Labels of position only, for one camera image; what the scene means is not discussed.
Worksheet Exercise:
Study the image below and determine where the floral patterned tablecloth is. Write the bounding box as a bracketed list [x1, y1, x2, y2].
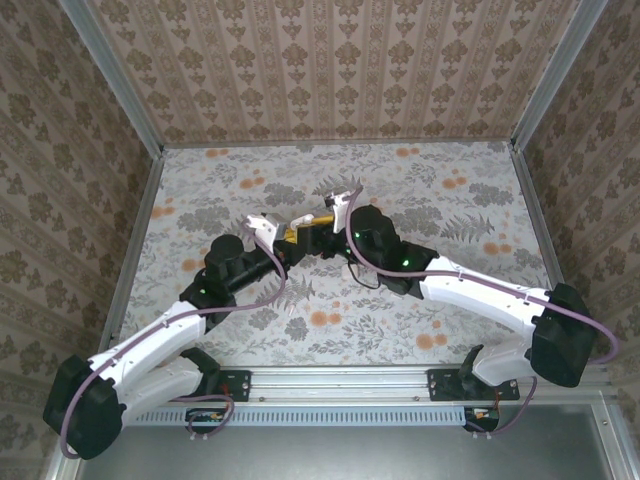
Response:
[102, 141, 581, 369]

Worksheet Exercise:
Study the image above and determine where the black connector box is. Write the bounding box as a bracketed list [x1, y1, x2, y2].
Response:
[463, 405, 501, 432]
[185, 407, 227, 434]

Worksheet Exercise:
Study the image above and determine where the grey metal panel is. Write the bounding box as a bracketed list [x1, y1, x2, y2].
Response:
[77, 425, 615, 480]

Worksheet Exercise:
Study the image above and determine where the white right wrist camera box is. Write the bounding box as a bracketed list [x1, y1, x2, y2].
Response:
[322, 187, 365, 234]

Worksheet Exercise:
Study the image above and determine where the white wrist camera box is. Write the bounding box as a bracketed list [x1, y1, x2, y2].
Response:
[243, 212, 287, 247]
[322, 187, 365, 234]

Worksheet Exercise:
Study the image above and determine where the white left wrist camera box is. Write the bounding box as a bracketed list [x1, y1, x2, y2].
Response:
[243, 212, 287, 247]

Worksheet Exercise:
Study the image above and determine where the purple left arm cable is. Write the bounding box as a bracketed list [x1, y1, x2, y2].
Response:
[59, 219, 289, 460]

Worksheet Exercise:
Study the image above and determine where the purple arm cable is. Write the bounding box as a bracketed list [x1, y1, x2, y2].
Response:
[344, 187, 621, 441]
[59, 219, 289, 460]

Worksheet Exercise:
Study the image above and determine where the thin black cable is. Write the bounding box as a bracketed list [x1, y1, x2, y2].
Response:
[348, 262, 384, 290]

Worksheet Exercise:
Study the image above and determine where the aluminium rear frame rail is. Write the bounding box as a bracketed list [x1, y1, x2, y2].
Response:
[162, 138, 516, 150]

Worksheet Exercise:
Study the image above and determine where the aluminium side frame rail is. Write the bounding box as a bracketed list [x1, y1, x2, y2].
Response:
[508, 142, 564, 291]
[97, 147, 166, 359]

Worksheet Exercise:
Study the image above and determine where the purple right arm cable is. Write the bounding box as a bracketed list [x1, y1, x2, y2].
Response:
[344, 187, 621, 441]

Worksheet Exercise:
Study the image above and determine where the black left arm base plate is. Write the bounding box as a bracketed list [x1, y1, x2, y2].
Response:
[162, 368, 251, 404]

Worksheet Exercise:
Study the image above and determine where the aluminium mounting rail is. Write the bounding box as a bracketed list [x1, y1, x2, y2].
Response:
[119, 363, 614, 407]

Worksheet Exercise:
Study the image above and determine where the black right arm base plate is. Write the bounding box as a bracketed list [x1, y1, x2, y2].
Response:
[427, 368, 521, 404]

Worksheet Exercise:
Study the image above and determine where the white slotted cable duct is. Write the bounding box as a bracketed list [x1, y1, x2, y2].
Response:
[124, 405, 501, 427]

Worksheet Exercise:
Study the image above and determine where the aluminium frame post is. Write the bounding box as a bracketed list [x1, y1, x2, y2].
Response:
[57, 0, 165, 157]
[510, 0, 611, 151]

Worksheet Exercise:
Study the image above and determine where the aluminium lower frame profile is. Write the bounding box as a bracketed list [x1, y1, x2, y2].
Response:
[47, 457, 84, 480]
[592, 402, 634, 480]

